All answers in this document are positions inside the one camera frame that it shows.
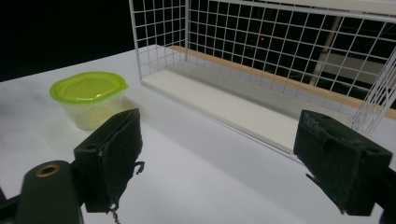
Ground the clear container with green lid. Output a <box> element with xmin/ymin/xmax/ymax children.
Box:
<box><xmin>49</xmin><ymin>71</ymin><xmax>130</xmax><ymax>132</ymax></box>

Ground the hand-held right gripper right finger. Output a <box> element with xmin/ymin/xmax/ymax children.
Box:
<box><xmin>292</xmin><ymin>109</ymin><xmax>394</xmax><ymax>217</ymax></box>

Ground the white wire shelf rack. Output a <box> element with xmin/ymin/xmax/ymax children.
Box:
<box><xmin>128</xmin><ymin>0</ymin><xmax>396</xmax><ymax>162</ymax></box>

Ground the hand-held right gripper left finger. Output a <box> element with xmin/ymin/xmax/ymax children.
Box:
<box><xmin>73</xmin><ymin>107</ymin><xmax>146</xmax><ymax>215</ymax></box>

